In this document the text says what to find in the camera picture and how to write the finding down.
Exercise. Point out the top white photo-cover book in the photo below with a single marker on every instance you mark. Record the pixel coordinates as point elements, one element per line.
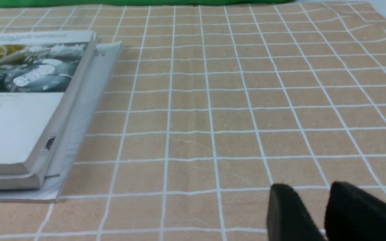
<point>8,40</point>

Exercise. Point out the tan grid-pattern tablecloth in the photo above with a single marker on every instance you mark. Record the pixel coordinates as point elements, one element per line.
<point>206,109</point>

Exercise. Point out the bottom thin white booklet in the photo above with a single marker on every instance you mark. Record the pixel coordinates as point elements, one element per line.
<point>89,96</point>

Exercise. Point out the middle white book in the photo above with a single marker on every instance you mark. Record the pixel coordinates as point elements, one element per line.
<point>50,150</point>

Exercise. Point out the green backdrop cloth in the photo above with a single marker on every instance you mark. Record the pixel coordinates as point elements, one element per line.
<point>56,3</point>

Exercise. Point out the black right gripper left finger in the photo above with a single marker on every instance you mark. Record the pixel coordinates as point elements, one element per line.
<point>287,217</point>

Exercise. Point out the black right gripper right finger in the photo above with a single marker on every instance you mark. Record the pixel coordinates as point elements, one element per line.
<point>353,214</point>

